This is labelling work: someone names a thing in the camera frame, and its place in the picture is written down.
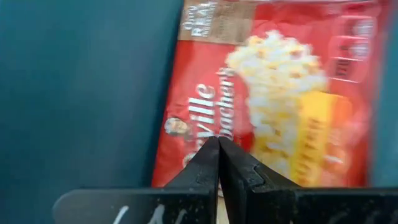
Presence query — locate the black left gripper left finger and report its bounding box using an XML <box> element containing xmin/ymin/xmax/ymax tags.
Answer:
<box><xmin>52</xmin><ymin>136</ymin><xmax>220</xmax><ymax>224</ymax></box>

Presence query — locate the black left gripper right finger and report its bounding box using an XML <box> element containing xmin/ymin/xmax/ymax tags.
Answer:
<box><xmin>219</xmin><ymin>136</ymin><xmax>398</xmax><ymax>224</ymax></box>

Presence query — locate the red butter popcorn bag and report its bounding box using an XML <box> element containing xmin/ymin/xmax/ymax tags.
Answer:
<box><xmin>151</xmin><ymin>0</ymin><xmax>392</xmax><ymax>188</ymax></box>

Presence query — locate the teal plastic basket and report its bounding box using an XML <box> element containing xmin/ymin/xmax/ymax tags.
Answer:
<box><xmin>0</xmin><ymin>0</ymin><xmax>398</xmax><ymax>224</ymax></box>

